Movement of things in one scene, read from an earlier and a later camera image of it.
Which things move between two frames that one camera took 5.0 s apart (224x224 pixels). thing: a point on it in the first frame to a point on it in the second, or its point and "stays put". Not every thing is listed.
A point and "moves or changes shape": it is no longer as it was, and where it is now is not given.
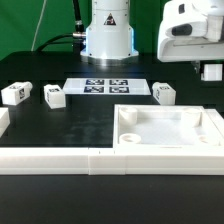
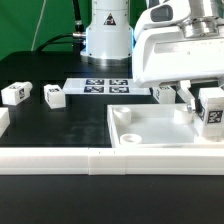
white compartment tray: (154, 126) stays put
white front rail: (193, 160) stays put
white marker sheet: (106, 86) stays put
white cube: (212, 72) moves or changes shape
